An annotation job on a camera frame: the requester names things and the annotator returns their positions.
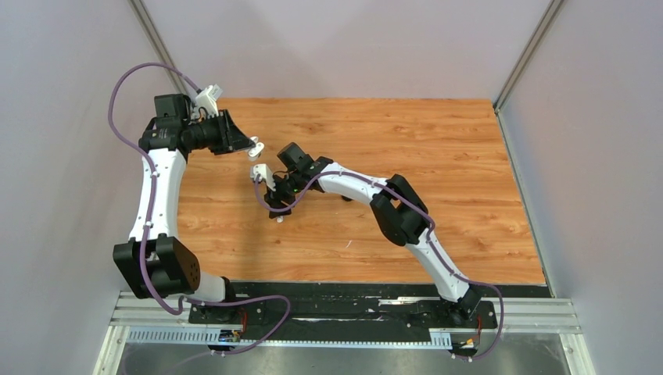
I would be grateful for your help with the left aluminium frame post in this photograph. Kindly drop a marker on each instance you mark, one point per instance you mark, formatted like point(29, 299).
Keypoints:
point(146, 22)

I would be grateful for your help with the aluminium frame post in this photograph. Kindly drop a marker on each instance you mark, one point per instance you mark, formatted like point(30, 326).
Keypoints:
point(146, 22)
point(546, 21)

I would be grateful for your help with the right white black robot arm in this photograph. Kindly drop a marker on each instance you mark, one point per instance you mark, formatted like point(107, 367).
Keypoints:
point(401, 215)

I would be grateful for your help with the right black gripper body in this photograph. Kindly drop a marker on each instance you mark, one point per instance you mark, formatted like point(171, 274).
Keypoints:
point(284, 191)

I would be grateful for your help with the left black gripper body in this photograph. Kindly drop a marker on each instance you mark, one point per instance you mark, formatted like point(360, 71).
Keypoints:
point(216, 133)

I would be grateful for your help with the right aluminium frame post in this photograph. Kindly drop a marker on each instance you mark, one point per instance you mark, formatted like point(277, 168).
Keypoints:
point(546, 21)

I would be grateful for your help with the white earbud charging case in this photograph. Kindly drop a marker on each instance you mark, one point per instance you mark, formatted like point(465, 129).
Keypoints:
point(256, 150)

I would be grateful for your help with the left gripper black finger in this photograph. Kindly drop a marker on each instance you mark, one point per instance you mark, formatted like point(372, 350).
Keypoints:
point(235, 135)
point(234, 148)

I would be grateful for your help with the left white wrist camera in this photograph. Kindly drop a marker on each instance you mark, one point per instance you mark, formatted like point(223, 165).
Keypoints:
point(206, 101)

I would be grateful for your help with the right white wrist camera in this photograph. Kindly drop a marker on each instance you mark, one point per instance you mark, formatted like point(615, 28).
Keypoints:
point(261, 173)

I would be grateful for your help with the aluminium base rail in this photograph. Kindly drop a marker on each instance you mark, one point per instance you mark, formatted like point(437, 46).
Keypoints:
point(515, 315)

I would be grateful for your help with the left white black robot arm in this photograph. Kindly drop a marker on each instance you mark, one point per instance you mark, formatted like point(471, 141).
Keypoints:
point(153, 261)

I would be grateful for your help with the white slotted cable duct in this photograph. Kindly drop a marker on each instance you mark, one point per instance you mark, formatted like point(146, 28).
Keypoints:
point(155, 335)

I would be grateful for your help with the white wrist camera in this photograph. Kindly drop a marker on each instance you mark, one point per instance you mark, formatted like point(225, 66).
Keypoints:
point(261, 173)
point(206, 101)

